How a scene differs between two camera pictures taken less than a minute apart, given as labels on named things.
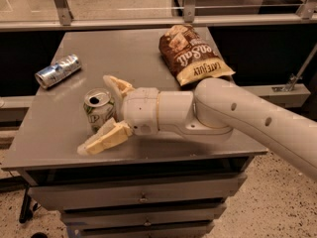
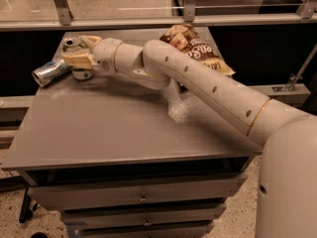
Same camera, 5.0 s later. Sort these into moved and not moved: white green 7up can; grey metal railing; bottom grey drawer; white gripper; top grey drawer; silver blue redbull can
Moved: white gripper; white green 7up can
Not moved: bottom grey drawer; top grey drawer; silver blue redbull can; grey metal railing
